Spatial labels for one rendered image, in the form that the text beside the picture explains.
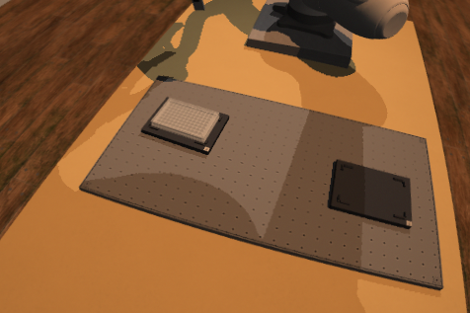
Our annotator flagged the brown speckled flat base plate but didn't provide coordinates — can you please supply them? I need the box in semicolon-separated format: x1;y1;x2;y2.
79;76;443;291

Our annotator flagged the beige multi-well plate lid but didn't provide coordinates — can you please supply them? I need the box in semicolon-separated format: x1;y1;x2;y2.
151;98;219;140

